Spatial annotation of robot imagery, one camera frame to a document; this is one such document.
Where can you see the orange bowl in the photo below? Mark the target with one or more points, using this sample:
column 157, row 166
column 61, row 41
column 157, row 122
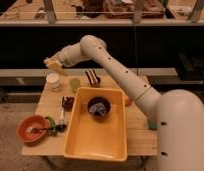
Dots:
column 32, row 129

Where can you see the wooden table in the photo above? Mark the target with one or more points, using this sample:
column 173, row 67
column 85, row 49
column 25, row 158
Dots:
column 140, row 140

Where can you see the dark bowl with cloth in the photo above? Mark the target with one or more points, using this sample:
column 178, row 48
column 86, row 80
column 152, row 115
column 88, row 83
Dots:
column 98, row 106

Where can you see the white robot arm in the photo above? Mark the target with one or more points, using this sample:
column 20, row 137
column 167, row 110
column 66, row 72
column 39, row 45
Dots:
column 178, row 114

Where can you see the brown chocolate piece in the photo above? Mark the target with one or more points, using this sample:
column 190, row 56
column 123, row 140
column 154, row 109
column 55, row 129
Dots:
column 68, row 103

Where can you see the light green cup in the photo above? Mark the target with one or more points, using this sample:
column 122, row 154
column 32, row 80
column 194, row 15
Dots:
column 74, row 84

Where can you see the orange fruit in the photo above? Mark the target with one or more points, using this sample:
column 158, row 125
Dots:
column 128, row 101

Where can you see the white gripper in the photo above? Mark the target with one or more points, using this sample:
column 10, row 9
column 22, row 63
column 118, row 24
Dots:
column 65, row 56

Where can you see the green vegetable toy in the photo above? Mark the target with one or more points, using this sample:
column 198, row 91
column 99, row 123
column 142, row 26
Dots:
column 52, row 128

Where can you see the striped brown cake slice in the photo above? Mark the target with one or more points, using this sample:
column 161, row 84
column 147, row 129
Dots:
column 93, row 79

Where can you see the yellow banana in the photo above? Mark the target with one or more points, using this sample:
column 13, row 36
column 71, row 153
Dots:
column 57, row 68

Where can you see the white handled utensil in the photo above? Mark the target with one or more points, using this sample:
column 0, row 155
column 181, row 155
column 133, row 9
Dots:
column 62, row 116

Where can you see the green sponge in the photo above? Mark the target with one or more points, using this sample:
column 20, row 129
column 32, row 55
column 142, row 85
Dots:
column 152, row 125

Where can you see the yellow plastic tub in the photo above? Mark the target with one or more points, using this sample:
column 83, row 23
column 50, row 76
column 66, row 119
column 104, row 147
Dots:
column 92, row 138

